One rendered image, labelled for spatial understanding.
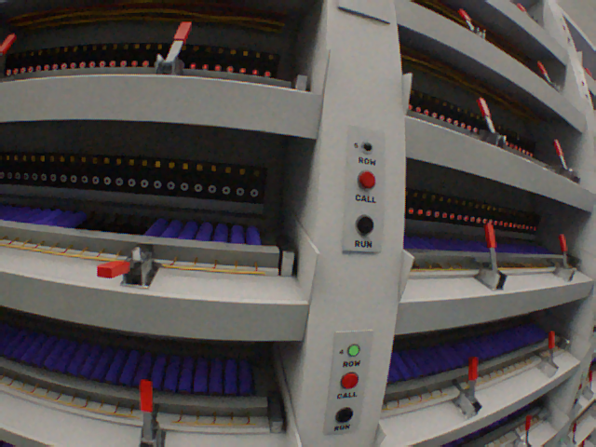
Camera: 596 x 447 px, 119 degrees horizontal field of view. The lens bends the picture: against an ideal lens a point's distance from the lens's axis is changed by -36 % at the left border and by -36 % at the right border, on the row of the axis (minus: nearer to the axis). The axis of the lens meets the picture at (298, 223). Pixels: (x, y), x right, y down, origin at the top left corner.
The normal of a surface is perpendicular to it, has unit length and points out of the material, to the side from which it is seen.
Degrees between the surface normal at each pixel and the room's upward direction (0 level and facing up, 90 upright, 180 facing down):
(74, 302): 110
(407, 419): 20
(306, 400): 90
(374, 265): 90
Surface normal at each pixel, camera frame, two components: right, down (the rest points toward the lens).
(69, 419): 0.15, -0.95
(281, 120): 0.19, 0.31
